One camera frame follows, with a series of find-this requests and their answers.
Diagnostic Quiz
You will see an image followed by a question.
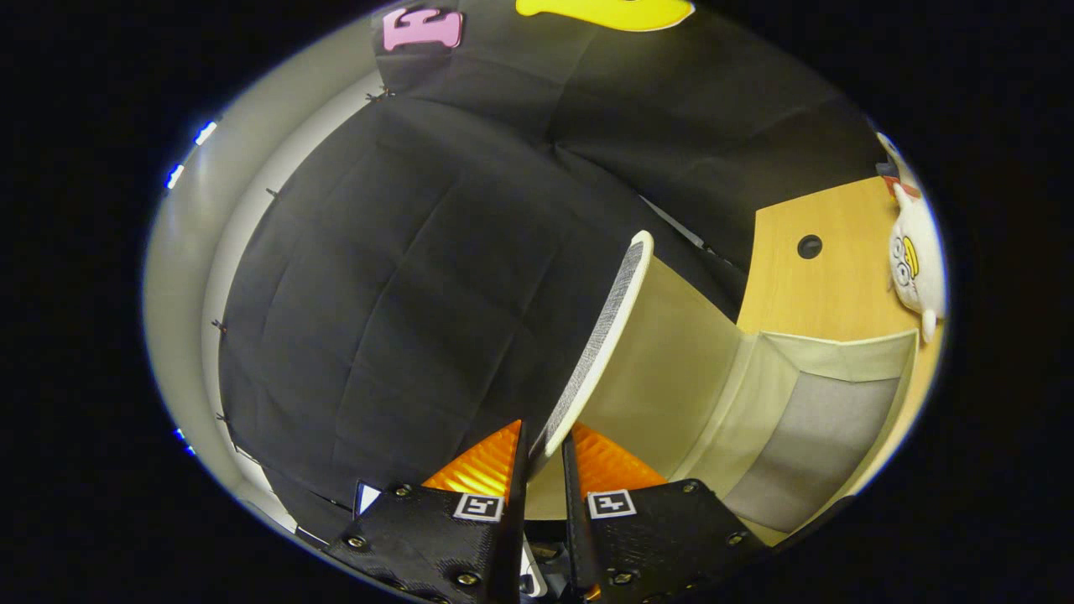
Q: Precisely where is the beige fabric storage box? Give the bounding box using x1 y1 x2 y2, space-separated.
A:
524 229 921 592

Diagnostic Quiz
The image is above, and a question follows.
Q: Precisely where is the white duck plush toy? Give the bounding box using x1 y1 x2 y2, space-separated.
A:
888 183 947 343

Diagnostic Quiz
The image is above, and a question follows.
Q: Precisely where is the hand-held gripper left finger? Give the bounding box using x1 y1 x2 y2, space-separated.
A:
323 419 531 604

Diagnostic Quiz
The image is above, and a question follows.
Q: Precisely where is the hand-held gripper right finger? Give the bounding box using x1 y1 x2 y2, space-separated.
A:
560 424 769 604

